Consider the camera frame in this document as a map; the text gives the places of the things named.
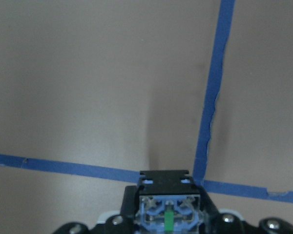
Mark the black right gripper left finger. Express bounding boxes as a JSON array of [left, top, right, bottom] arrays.
[[120, 185, 139, 219]]

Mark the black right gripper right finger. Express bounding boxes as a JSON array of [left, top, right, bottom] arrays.
[[198, 186, 220, 224]]

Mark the yellow black push button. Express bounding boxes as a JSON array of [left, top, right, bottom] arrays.
[[134, 170, 203, 234]]

